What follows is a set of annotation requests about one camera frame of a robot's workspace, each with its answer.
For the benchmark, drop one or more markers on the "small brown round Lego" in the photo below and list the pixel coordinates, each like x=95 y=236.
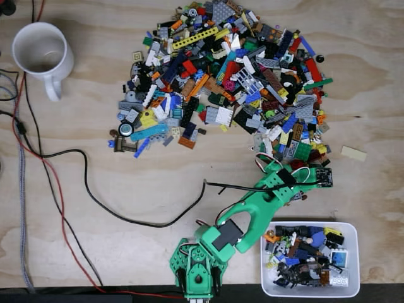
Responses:
x=112 y=132

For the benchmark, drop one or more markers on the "green square Lego plate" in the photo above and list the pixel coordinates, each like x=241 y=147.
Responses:
x=303 y=151

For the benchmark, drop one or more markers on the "white blue printed Lego brick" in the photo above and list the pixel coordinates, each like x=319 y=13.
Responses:
x=339 y=259

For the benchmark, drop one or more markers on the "white square Lego plate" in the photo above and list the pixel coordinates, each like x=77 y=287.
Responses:
x=225 y=115

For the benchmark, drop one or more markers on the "black studded Lego plate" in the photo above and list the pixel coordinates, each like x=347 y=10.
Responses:
x=189 y=112

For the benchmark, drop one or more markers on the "small orange Lego piece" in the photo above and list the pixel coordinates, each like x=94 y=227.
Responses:
x=269 y=235

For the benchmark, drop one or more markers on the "light blue Lego beam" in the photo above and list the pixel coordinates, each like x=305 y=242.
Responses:
x=148 y=133

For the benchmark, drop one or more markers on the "long blue Lego bar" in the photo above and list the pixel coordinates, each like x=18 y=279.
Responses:
x=307 y=45

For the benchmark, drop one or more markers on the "clear Lego brick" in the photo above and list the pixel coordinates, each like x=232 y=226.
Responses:
x=339 y=277

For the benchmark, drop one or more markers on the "white plastic bin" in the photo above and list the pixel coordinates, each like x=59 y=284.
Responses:
x=353 y=252

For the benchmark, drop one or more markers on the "grey round Lego dish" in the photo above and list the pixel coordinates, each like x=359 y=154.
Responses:
x=130 y=96

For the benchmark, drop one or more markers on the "white ceramic mug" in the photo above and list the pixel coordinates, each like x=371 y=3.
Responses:
x=38 y=47

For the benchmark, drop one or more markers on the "large grey Lego plate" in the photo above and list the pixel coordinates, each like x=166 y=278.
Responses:
x=305 y=106

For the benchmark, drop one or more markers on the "brown Lego plate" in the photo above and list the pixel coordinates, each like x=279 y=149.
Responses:
x=273 y=79

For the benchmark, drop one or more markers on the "red Lego gear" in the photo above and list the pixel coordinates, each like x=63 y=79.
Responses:
x=296 y=164

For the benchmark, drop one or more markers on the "small camera circuit board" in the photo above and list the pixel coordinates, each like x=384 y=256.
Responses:
x=324 y=177

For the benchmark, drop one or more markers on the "magenta Lego flower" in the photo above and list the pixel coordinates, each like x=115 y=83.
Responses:
x=228 y=85

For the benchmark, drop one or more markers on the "dark tan Lego piece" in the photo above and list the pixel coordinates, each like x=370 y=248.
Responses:
x=124 y=144

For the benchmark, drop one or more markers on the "dark grey Lego wedge plate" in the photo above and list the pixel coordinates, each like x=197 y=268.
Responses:
x=222 y=12

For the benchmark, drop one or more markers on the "small blue Lego plate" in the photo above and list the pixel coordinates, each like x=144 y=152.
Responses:
x=292 y=261

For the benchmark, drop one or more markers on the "long red Lego brick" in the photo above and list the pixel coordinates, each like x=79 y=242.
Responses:
x=313 y=70

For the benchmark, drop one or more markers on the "yellow Lego technic beam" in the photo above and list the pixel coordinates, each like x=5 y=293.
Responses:
x=195 y=38

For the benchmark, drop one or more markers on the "tan square Lego tile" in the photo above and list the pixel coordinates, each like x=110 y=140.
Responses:
x=137 y=57

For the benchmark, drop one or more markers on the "black round object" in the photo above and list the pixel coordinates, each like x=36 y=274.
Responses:
x=6 y=6

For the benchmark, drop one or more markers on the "long green Lego plate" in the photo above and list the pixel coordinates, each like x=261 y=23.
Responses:
x=318 y=83

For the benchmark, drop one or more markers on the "blue Lego slope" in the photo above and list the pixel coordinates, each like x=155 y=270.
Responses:
x=316 y=236

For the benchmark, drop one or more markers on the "tan Lego plate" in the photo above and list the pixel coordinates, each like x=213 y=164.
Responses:
x=354 y=153

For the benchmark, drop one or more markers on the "yellow and black Lego piece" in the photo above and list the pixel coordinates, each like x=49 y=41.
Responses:
x=334 y=235

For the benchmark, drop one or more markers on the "small blue Lego clip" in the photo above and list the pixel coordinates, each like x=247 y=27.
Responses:
x=110 y=143

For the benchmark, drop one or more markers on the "narrow blue Lego plate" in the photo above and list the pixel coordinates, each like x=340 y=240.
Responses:
x=142 y=147

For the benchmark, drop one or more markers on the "white Lego window frame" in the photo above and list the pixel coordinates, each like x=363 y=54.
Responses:
x=249 y=80

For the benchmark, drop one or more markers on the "large black Lego plate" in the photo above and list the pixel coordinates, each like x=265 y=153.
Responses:
x=244 y=121

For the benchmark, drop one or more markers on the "small red Lego brick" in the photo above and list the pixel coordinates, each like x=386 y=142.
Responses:
x=189 y=66

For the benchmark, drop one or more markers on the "teal Lego brick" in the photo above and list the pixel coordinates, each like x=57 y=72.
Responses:
x=177 y=113

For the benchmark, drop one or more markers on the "light grey Lego plate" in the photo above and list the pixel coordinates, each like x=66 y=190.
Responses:
x=211 y=115

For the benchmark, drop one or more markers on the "Lego wheel with silver disc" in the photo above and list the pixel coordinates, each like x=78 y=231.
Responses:
x=125 y=129

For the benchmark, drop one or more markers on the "black round Lego piece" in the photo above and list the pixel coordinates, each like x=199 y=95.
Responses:
x=320 y=58

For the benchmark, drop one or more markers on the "dark blue Lego brick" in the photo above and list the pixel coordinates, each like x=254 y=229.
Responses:
x=189 y=131

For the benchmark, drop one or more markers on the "small green Lego brick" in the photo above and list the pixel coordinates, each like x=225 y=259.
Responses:
x=148 y=40

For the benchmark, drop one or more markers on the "long orange Lego plate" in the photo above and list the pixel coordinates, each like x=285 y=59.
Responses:
x=197 y=87

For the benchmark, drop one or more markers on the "yellow Lego slope brick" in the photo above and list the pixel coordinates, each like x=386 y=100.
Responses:
x=147 y=118

